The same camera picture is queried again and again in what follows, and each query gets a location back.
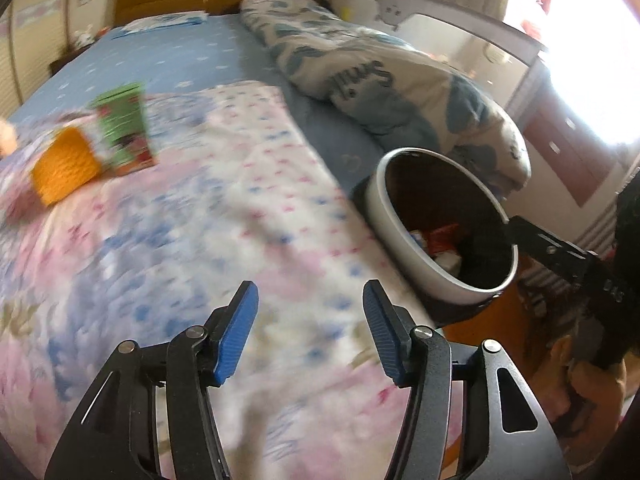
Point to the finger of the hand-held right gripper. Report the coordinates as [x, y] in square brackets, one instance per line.
[545, 249]

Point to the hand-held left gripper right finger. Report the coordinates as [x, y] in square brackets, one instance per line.
[385, 335]

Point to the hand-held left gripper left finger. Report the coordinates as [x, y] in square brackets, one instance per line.
[235, 335]

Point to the red snack wrapper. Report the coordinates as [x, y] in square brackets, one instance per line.
[442, 237]

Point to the white black trash bin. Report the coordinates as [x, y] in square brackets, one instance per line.
[395, 210]

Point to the red trash in bin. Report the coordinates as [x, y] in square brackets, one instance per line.
[446, 261]

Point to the pink floral blanket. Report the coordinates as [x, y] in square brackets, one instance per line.
[175, 260]

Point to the reddish brown drawer cabinet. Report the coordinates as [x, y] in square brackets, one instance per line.
[570, 150]

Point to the yellow brown cloth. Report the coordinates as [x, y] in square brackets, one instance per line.
[595, 390]

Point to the white blue printed duvet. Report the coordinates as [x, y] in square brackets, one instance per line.
[400, 75]

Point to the green carton box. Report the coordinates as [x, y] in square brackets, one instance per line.
[125, 127]

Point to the orange foam net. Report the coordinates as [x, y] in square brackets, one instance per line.
[62, 170]

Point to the blue bedsheet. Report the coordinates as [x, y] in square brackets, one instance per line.
[165, 55]

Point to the cream plush toy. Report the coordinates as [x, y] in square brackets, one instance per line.
[5, 135]

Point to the white blue pillow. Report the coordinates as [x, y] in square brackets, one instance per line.
[160, 22]

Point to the dark wooden nightstand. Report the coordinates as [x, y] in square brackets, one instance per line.
[65, 60]

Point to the cream sliding wardrobe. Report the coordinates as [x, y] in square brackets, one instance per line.
[22, 45]

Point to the white grey crib rail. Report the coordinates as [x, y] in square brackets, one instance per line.
[450, 25]

